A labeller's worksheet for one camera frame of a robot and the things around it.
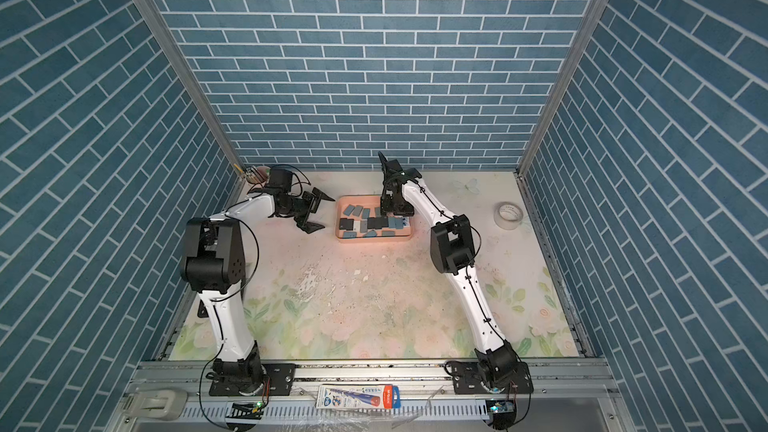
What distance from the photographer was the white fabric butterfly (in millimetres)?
1165

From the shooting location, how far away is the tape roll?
1.06 metres

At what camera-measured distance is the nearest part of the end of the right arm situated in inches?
32.3

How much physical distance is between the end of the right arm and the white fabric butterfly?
256 mm
